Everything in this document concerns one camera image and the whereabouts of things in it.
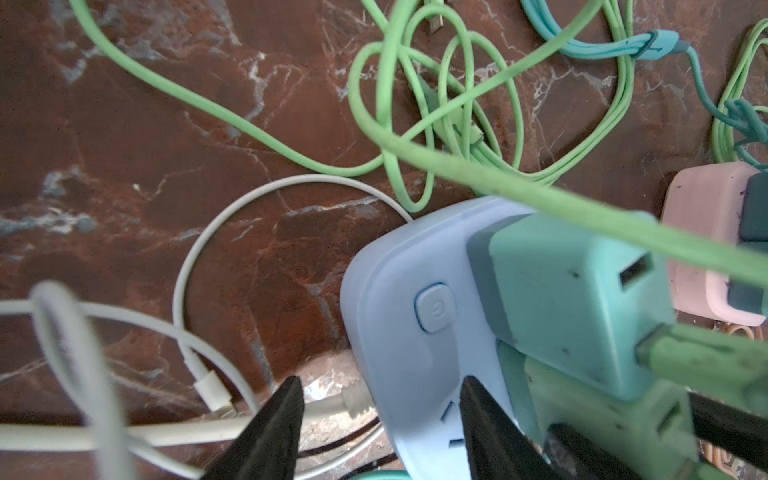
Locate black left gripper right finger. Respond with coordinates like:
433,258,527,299
459,376,559,480

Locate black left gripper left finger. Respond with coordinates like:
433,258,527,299
203,376,305,480

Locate blue power strip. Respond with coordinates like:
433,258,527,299
340,197,532,479

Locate green charger on blue strip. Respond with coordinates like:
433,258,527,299
496,341,718,480

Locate mint charger on blue strip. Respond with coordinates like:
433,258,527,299
466,213,676,402

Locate pink power strip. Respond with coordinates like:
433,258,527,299
659,160,768,328

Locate white usb cable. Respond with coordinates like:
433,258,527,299
0,173,415,480

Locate light green usb cable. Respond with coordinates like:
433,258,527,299
67,0,768,289

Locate green multi-head cable far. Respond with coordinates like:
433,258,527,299
518,0,768,169

